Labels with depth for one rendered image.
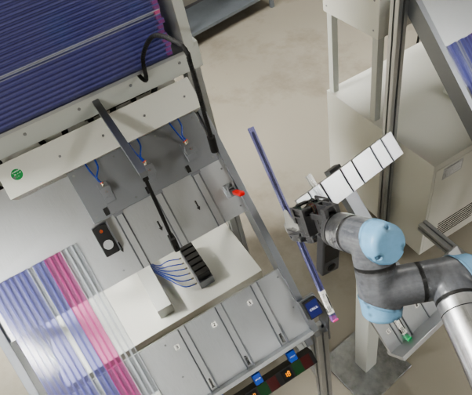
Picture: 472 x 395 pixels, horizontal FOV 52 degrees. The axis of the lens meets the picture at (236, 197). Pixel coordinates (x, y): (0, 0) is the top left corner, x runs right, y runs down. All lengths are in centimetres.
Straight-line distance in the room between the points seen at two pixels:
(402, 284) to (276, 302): 50
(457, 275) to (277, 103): 247
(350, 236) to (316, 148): 202
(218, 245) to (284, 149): 132
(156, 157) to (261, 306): 48
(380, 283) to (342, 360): 124
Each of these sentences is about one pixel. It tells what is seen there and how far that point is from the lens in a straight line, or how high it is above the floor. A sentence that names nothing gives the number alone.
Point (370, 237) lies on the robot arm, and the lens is 86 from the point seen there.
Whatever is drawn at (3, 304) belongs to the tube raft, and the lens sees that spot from 128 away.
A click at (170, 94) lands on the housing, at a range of 120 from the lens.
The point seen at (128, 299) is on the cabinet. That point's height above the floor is 62.
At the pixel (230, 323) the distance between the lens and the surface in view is 132.
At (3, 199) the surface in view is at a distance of 127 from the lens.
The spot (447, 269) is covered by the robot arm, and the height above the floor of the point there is 118.
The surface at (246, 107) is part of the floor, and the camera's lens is 328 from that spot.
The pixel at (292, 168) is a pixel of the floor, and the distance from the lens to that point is 279.
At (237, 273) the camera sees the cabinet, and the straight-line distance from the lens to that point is 163.
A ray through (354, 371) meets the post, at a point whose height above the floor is 1.
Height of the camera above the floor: 196
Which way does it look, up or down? 47 degrees down
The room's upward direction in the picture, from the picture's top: 15 degrees counter-clockwise
